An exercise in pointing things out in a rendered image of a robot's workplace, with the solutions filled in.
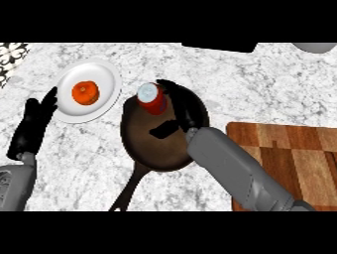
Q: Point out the dark brown frying pan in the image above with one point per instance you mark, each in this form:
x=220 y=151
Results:
x=146 y=142

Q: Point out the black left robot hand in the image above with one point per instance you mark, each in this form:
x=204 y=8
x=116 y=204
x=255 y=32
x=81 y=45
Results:
x=29 y=129

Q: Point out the red can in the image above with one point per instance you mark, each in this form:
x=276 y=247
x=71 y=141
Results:
x=150 y=99

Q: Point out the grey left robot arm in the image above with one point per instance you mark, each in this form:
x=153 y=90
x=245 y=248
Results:
x=7 y=185

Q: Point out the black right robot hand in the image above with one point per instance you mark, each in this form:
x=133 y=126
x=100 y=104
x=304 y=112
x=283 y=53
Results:
x=181 y=105

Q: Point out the orange fruit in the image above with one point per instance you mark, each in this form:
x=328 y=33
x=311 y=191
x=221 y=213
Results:
x=84 y=93

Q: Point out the white plate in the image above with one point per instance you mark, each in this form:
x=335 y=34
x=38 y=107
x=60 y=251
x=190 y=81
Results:
x=85 y=91

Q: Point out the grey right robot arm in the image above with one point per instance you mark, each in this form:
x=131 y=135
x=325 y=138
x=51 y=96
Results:
x=239 y=172

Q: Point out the grey round object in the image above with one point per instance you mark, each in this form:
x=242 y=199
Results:
x=314 y=47

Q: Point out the wooden cutting board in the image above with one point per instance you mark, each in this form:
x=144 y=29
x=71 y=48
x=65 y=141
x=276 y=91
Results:
x=298 y=165

